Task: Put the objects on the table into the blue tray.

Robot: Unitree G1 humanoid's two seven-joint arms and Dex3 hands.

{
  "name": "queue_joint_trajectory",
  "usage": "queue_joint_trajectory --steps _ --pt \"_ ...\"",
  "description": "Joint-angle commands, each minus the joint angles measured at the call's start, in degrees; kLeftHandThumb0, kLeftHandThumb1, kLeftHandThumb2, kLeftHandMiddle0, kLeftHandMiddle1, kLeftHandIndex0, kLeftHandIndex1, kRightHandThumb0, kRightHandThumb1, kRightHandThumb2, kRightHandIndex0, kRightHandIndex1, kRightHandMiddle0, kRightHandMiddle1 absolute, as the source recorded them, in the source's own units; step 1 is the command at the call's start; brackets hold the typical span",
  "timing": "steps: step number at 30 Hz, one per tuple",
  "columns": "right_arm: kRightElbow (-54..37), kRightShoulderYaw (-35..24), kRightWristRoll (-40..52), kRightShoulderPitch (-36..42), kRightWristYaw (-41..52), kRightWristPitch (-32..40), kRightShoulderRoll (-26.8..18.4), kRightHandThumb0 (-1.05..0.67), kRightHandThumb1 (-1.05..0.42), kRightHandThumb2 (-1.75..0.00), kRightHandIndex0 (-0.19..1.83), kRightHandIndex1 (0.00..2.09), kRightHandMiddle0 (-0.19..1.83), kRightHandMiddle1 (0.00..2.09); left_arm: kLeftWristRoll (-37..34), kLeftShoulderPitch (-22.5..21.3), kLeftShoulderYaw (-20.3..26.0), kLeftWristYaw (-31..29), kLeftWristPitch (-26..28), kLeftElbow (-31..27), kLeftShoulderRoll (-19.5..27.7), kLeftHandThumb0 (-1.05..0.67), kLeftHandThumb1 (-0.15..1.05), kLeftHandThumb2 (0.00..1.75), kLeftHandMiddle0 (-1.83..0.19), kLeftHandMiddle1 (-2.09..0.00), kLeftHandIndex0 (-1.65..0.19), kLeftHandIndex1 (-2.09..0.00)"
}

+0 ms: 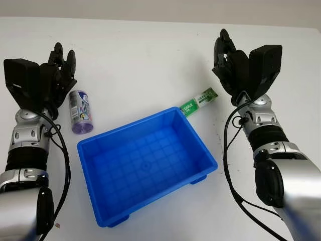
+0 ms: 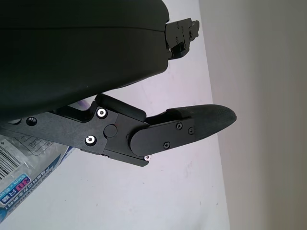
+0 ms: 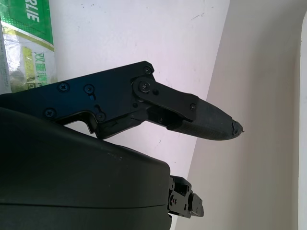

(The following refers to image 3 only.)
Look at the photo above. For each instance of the green toothpaste box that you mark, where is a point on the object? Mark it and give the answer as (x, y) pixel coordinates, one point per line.
(26, 36)

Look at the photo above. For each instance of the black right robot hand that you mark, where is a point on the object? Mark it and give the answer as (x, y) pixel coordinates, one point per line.
(72, 182)

